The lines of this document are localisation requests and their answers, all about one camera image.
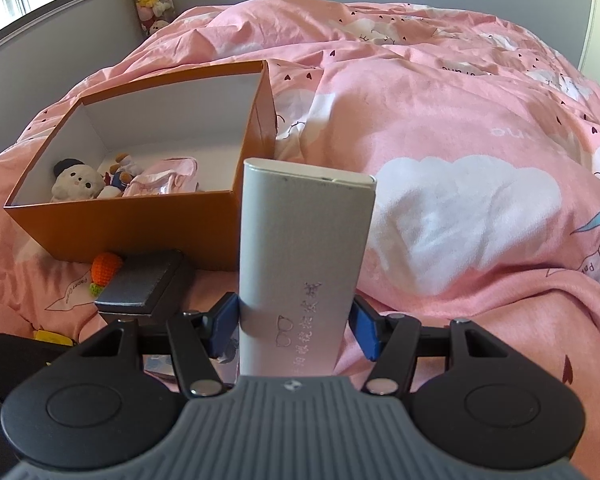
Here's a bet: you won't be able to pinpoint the yellow toy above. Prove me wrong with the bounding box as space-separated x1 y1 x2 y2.
32 329 75 347

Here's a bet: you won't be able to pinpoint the sailor duck plush toy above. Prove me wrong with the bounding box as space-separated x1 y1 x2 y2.
97 167 131 200

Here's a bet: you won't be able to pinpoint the brown and white plush toy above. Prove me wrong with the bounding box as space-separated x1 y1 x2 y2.
111 151 143 176

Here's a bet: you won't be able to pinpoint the pink pouch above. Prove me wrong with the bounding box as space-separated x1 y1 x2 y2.
122 156 201 197

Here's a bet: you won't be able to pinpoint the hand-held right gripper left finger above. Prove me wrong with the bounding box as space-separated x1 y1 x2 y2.
77 292 241 397

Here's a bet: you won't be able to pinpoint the white plush toy black ears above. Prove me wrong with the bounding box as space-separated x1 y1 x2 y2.
50 158 105 202

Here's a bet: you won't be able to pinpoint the dark grey box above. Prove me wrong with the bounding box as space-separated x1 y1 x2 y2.
94 249 196 321

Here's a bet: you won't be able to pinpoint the orange crochet carrot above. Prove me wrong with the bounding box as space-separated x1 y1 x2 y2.
90 252 126 297

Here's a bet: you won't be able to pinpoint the orange cardboard box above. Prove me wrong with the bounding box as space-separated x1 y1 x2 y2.
2 59 278 273

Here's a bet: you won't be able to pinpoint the pink printed blanket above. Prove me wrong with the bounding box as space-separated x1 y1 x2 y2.
0 0 600 480

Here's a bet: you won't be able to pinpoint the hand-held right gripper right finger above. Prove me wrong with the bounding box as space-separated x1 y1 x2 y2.
352 294 498 395

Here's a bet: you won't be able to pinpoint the white glasses case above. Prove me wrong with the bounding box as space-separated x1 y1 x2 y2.
237 157 378 377

